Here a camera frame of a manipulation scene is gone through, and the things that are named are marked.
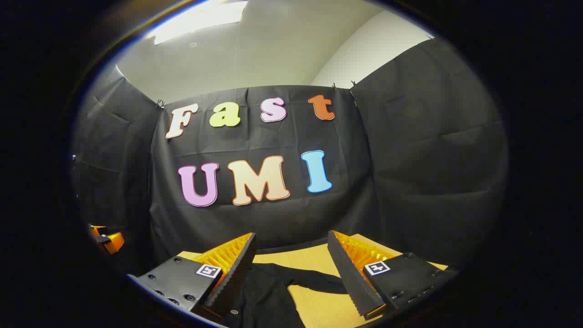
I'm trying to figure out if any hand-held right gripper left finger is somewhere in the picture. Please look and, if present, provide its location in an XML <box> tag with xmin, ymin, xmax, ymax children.
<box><xmin>128</xmin><ymin>232</ymin><xmax>257</xmax><ymax>317</ymax></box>

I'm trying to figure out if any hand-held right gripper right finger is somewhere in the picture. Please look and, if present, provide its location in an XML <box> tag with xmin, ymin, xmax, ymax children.
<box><xmin>327</xmin><ymin>230</ymin><xmax>460</xmax><ymax>319</ymax></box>

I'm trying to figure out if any black button shirt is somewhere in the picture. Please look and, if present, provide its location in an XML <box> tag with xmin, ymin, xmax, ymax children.
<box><xmin>223</xmin><ymin>262</ymin><xmax>349</xmax><ymax>328</ymax></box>

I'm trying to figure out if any black backdrop cloth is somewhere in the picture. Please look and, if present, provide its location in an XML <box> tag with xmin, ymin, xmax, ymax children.
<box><xmin>71</xmin><ymin>39</ymin><xmax>510</xmax><ymax>278</ymax></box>

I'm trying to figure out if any ceiling light panel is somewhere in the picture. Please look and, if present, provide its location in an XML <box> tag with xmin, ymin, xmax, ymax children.
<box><xmin>153</xmin><ymin>0</ymin><xmax>249</xmax><ymax>45</ymax></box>

